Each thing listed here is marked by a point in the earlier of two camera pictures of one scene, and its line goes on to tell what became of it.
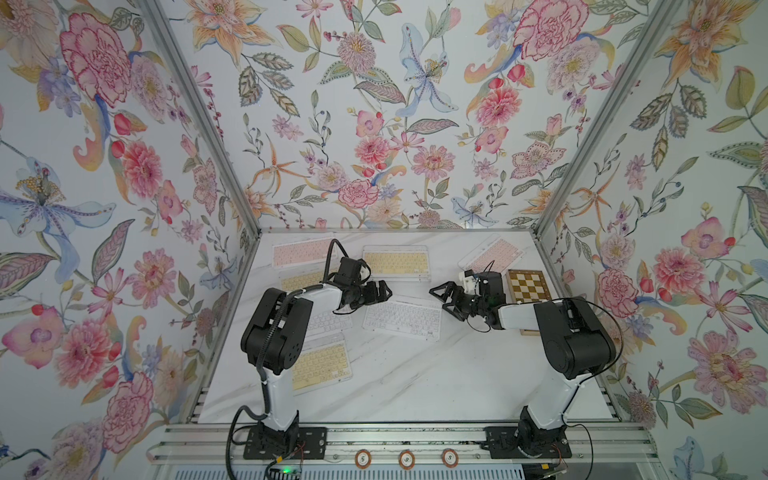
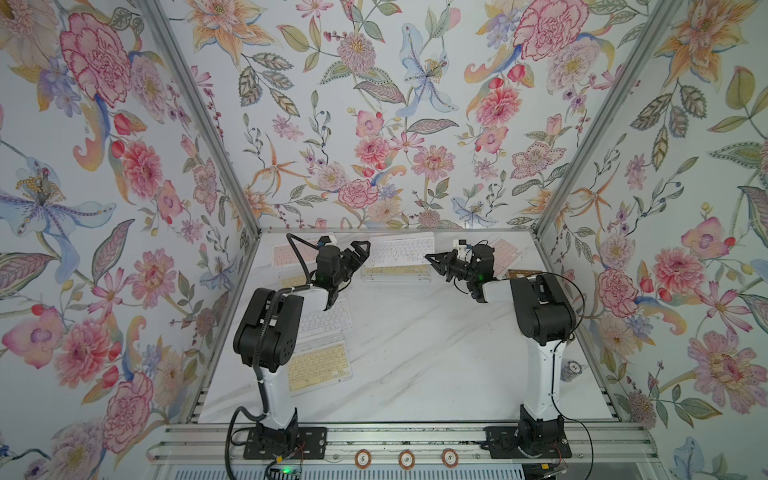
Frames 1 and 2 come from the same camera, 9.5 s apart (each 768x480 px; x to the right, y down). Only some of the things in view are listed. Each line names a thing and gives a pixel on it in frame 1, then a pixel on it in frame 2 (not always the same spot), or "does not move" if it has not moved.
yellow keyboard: x=299 y=282 does not move
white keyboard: x=415 y=316 -> x=400 y=249
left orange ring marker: x=363 y=467 does not move
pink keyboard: x=496 y=249 does not move
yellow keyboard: x=323 y=361 does not move
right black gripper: x=451 y=287 -> x=447 y=258
